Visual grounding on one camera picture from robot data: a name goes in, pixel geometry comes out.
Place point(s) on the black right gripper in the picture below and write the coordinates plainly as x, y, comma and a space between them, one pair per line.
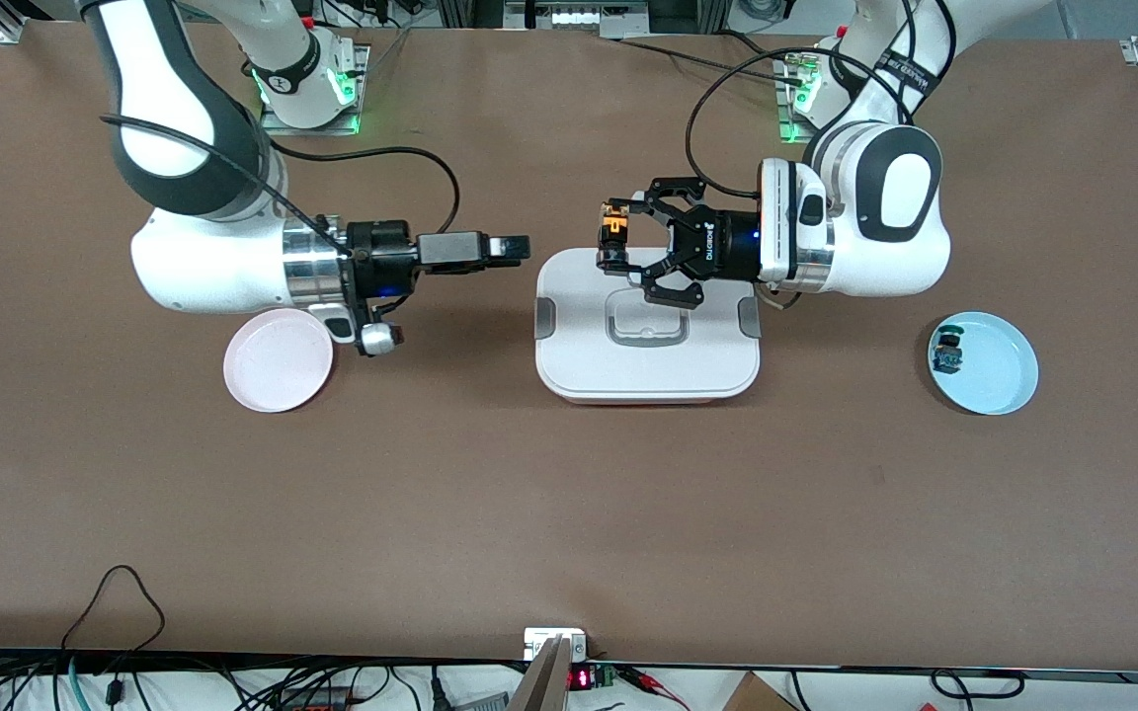
380, 255

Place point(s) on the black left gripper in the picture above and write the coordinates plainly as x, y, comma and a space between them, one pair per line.
714, 250

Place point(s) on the orange push button switch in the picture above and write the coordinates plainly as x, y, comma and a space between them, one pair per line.
614, 227

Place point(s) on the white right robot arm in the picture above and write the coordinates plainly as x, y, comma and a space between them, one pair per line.
203, 267

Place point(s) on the white lunch box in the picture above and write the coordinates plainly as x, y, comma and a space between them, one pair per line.
579, 346

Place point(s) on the pink round plate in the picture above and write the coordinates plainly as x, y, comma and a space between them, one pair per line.
273, 370

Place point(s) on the grey device with lit ports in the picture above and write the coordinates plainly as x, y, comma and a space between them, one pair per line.
579, 18

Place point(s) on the light blue round plate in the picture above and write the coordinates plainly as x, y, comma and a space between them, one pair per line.
999, 375

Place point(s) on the grey metal bar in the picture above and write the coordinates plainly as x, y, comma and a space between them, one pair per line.
541, 686

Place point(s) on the circuit board red display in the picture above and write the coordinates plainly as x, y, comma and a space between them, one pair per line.
581, 678

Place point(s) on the brown cardboard piece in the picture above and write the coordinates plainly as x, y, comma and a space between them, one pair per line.
755, 696

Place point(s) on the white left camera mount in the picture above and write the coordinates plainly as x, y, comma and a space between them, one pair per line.
781, 217

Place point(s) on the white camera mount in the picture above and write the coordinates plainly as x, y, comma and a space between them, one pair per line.
330, 321
781, 217

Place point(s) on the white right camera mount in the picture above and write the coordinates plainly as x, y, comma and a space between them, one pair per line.
330, 321

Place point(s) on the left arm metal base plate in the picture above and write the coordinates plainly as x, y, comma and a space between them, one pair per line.
788, 118

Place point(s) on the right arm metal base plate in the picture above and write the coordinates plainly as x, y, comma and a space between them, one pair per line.
312, 129

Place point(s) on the green push button switch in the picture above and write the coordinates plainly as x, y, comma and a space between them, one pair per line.
946, 355

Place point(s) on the short aluminium frame profile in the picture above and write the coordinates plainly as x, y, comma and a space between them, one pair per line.
6, 25

